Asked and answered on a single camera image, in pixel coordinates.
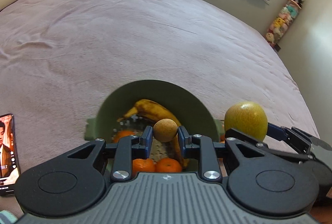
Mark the brown spotted banana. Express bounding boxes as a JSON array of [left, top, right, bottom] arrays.
[[117, 99, 189, 168]]

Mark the mandarin orange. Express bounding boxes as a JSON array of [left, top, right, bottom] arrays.
[[155, 158, 182, 173], [132, 158, 155, 176], [112, 130, 136, 143]]

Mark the pink bed blanket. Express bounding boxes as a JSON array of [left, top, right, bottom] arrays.
[[1, 0, 319, 171]]

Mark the green colander bowl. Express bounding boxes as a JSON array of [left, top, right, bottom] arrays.
[[84, 80, 220, 175]]

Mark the green pear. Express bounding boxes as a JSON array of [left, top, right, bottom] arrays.
[[224, 101, 268, 142]]

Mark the plush toy hanging organizer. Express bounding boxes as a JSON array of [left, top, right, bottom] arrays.
[[265, 0, 306, 48]]

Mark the smartphone with video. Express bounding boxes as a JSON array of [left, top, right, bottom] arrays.
[[0, 113, 20, 196]]

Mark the mandarin orange in bowl bottom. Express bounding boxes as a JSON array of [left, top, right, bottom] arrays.
[[112, 130, 136, 143]]

